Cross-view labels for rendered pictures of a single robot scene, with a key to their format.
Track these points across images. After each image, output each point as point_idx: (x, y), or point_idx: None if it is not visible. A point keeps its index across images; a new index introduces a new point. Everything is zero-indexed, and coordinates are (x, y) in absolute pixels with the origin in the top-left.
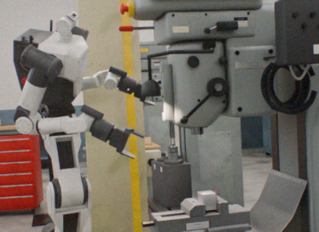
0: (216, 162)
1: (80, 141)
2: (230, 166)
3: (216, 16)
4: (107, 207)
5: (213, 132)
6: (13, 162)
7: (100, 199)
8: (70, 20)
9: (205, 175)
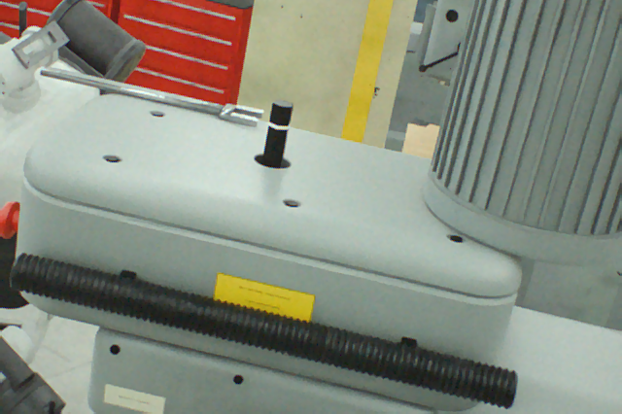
0: (576, 274)
1: (38, 344)
2: (609, 296)
3: (278, 396)
4: None
5: None
6: (193, 56)
7: None
8: (19, 62)
9: (540, 294)
